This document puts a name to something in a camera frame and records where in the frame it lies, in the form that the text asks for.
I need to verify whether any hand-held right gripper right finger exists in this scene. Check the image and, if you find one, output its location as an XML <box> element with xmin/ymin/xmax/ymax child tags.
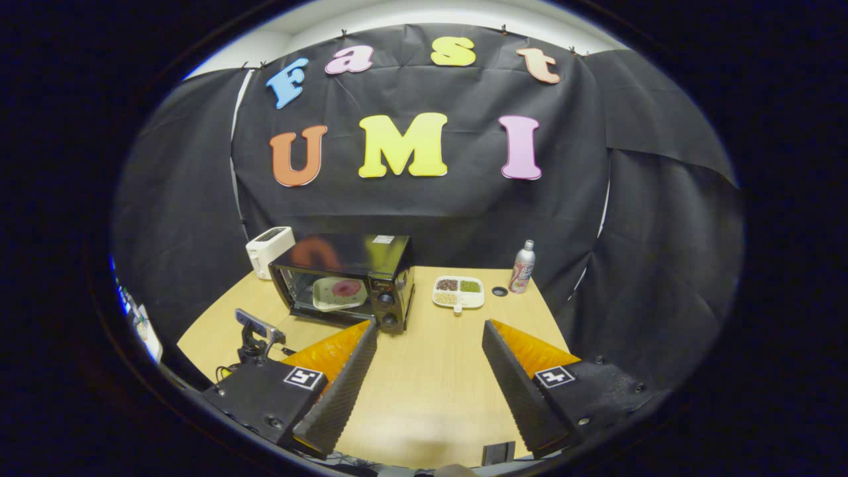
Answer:
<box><xmin>482</xmin><ymin>319</ymin><xmax>670</xmax><ymax>458</ymax></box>

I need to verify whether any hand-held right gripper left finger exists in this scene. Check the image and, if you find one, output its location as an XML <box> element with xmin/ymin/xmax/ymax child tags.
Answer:
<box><xmin>201</xmin><ymin>319</ymin><xmax>378</xmax><ymax>459</ymax></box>

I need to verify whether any cream square tray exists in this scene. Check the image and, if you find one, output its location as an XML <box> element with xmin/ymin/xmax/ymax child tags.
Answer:
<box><xmin>311</xmin><ymin>276</ymin><xmax>369</xmax><ymax>312</ymax></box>

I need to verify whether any black electric oven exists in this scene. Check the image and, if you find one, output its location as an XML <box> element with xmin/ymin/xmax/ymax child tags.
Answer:
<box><xmin>268</xmin><ymin>233</ymin><xmax>416</xmax><ymax>333</ymax></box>

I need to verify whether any black table clamp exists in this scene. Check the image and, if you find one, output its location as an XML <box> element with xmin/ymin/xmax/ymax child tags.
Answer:
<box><xmin>482</xmin><ymin>441</ymin><xmax>516</xmax><ymax>466</ymax></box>

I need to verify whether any white toaster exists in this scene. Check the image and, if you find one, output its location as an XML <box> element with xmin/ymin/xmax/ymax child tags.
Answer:
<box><xmin>245</xmin><ymin>227</ymin><xmax>296</xmax><ymax>280</ymax></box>

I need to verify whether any white divided dish with grains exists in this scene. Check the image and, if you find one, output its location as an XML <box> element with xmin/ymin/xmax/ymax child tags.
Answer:
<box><xmin>432</xmin><ymin>276</ymin><xmax>485</xmax><ymax>314</ymax></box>

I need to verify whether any white printed sheet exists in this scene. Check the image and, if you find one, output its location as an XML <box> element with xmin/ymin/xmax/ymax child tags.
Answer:
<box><xmin>111</xmin><ymin>258</ymin><xmax>164</xmax><ymax>364</ymax></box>

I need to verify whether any silver spray can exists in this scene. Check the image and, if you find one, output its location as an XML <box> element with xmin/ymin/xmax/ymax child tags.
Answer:
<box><xmin>509</xmin><ymin>240</ymin><xmax>536</xmax><ymax>294</ymax></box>

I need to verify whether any black backdrop cloth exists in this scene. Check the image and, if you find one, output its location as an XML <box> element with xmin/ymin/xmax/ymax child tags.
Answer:
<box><xmin>111</xmin><ymin>23</ymin><xmax>746</xmax><ymax>392</ymax></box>

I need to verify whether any black cable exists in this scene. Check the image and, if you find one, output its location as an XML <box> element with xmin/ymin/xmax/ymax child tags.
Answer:
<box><xmin>331</xmin><ymin>450</ymin><xmax>401</xmax><ymax>470</ymax></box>

